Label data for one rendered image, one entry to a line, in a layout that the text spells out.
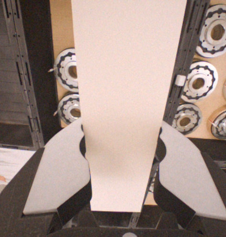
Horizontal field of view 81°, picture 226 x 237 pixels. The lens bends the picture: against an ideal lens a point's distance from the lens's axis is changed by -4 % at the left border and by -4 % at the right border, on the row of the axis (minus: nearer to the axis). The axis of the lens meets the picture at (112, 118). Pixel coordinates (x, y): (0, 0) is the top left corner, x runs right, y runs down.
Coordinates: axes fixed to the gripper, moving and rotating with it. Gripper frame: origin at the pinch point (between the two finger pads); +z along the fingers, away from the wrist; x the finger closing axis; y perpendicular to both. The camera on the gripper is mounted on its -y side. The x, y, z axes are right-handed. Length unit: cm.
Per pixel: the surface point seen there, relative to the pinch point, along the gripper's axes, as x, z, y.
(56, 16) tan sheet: -14.2, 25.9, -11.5
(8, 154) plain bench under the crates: -54, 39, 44
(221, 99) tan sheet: 30.0, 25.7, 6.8
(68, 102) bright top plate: -12.6, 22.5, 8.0
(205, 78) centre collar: 20.8, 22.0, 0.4
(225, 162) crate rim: 30.7, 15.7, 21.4
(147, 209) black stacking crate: 16, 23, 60
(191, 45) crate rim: 12.5, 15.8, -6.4
